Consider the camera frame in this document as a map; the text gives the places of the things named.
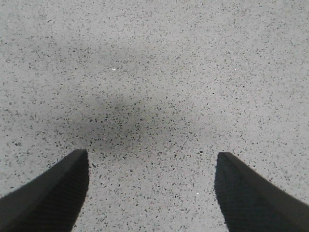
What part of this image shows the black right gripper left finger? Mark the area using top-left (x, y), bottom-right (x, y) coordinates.
top-left (0, 149), bottom-right (89, 232)

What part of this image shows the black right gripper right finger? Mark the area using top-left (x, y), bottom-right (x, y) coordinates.
top-left (214, 152), bottom-right (309, 232)

